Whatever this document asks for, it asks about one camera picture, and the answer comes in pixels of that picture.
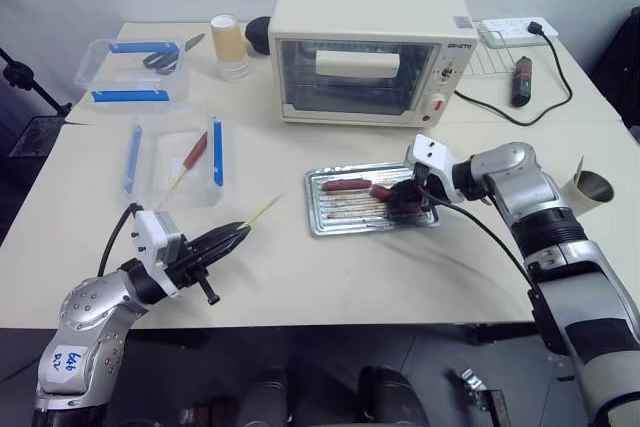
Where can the clear box with scissors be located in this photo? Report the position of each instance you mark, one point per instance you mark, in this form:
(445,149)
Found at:
(115,79)

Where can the steel cup with paper wrap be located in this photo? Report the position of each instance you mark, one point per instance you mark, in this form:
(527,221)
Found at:
(592,192)

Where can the bare wooden skewer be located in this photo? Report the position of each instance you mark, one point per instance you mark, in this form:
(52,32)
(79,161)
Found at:
(262,210)

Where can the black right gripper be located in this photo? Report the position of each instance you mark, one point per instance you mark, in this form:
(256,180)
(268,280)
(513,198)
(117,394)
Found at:
(428,192)

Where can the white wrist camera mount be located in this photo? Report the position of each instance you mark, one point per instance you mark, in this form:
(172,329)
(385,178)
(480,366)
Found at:
(156,239)
(434,152)

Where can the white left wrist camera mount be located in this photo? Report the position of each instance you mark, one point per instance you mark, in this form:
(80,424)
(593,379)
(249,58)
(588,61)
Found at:
(156,239)

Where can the long red sausage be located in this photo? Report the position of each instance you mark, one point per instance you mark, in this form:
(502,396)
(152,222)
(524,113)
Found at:
(345,184)

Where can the white power strip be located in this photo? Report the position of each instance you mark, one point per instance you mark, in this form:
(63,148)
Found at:
(505,27)

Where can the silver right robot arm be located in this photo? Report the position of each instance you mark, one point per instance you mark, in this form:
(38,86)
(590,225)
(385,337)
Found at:
(520,172)

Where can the black round object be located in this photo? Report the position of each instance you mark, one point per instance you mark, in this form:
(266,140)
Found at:
(257,34)

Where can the wooden skewer in cup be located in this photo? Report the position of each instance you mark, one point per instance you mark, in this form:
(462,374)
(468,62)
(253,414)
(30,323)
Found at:
(580,167)

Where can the dark rounded shape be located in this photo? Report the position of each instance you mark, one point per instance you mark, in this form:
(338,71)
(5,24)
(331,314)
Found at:
(390,397)
(265,397)

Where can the black tripod stand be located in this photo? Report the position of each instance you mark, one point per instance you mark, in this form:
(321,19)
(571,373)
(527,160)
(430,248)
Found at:
(35,84)

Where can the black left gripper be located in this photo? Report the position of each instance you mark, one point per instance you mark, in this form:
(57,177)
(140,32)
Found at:
(192,264)

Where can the skewered red sausage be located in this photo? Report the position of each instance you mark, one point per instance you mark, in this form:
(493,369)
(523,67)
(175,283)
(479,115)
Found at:
(196,149)

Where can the dark mesh plate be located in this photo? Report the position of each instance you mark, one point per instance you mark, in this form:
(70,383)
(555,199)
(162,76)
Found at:
(37,134)

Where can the skewer through sausage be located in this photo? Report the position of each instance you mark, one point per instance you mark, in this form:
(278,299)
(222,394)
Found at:
(176,180)

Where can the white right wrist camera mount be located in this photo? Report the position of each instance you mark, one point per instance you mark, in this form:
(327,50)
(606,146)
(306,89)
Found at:
(434,152)

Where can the cream toaster oven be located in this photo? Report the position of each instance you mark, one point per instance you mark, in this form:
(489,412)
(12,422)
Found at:
(360,12)

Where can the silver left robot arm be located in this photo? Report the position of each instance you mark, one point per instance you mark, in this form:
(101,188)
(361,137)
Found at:
(85,317)

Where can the black chair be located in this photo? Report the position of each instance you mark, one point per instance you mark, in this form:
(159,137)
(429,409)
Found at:
(620,77)

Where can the clear box with blue clips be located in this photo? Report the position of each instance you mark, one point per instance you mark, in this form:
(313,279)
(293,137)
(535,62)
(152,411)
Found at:
(150,177)

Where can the short red sausage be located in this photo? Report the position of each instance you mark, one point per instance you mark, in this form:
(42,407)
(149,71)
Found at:
(380,192)

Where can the metal baking tray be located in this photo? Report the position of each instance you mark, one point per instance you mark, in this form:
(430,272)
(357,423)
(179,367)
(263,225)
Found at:
(350,214)

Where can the metal bracket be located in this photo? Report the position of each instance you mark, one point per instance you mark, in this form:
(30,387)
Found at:
(480,392)

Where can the black and red lighter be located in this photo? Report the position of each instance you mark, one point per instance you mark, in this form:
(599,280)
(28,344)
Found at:
(521,82)

